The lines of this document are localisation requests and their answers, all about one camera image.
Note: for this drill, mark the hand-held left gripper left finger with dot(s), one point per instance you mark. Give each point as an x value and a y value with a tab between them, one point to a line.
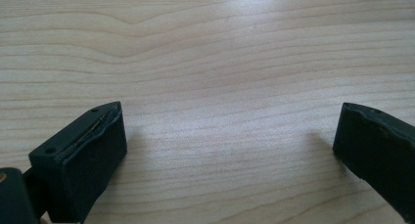
88	165

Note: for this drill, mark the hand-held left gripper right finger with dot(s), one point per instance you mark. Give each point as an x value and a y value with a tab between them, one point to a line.
378	152

